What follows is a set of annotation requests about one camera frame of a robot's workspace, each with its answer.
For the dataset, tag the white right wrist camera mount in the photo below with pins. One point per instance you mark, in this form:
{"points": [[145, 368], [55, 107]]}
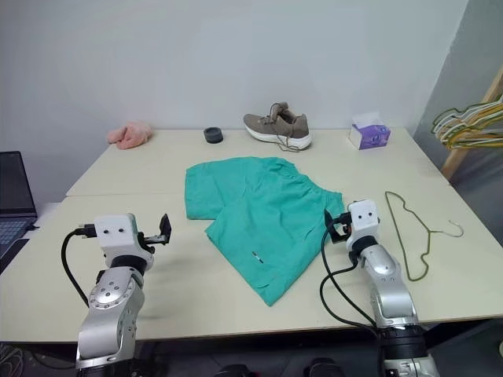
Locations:
{"points": [[364, 218]]}

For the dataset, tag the dark laptop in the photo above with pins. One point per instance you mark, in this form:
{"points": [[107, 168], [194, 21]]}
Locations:
{"points": [[13, 188]]}

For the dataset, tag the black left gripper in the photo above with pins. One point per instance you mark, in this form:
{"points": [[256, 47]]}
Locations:
{"points": [[151, 239]]}

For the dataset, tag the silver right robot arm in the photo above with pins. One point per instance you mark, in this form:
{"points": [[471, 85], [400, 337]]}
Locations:
{"points": [[387, 282]]}

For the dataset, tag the wooden rack post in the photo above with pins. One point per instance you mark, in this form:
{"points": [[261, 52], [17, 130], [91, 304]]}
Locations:
{"points": [[460, 153]]}

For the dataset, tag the dark grey round container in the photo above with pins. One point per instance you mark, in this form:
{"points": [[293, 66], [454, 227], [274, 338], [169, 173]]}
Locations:
{"points": [[214, 135]]}

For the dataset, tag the green shorts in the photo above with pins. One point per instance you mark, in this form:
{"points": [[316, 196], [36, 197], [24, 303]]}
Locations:
{"points": [[255, 204]]}

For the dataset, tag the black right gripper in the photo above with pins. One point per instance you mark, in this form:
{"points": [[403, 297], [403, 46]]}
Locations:
{"points": [[345, 228]]}

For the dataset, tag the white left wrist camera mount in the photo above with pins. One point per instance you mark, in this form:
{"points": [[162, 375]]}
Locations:
{"points": [[114, 231]]}

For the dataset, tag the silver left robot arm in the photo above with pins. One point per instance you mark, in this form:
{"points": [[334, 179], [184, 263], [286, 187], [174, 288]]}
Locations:
{"points": [[112, 306]]}

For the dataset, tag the brown sneaker white sole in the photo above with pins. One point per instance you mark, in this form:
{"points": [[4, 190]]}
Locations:
{"points": [[275, 125]]}

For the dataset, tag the bunch of coloured hangers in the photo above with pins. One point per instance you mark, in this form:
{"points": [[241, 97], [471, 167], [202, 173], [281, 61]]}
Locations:
{"points": [[471, 137]]}

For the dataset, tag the pink fluffy cloth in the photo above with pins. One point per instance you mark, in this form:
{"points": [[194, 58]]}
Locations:
{"points": [[129, 135]]}

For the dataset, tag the purple white tissue box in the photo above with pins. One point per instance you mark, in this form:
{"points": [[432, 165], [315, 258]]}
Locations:
{"points": [[371, 135]]}

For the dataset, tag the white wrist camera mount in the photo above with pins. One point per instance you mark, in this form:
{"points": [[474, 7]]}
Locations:
{"points": [[364, 218], [114, 231]]}

